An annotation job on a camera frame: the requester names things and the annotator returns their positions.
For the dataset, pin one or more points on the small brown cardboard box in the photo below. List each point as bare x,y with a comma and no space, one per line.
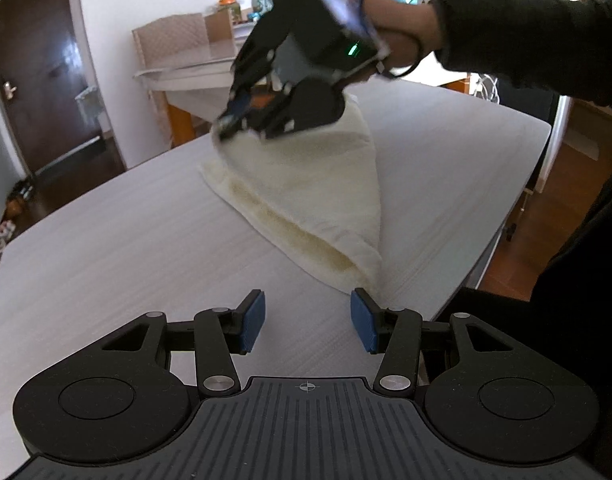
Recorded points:
219,25

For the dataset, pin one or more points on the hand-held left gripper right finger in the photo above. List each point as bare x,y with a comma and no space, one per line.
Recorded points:
364,322

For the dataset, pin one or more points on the row of shoes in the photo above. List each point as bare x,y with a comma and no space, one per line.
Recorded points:
8,225

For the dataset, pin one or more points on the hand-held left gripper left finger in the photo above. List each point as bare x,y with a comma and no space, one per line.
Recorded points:
251,322

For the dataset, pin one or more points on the orange lid glass jar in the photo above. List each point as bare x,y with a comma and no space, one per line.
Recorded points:
229,9

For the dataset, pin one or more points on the silver door lock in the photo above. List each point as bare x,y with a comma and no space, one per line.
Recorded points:
8,89

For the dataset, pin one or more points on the person's right hand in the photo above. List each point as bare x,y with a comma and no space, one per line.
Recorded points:
403,22

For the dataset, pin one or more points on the white dining table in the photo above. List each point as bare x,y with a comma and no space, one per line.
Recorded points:
190,87

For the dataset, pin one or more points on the person's dark clothing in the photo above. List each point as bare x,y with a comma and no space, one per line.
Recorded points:
576,335

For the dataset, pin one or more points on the cream towel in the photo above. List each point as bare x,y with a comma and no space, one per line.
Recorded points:
311,185

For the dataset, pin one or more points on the person's right forearm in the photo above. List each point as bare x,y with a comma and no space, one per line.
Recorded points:
526,35

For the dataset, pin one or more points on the clear glass table cover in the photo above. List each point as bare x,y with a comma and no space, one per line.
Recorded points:
195,57

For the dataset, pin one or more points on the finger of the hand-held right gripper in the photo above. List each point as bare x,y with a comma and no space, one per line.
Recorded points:
273,117
248,60

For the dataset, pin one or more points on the dark brown door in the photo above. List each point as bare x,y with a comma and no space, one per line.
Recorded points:
45,85

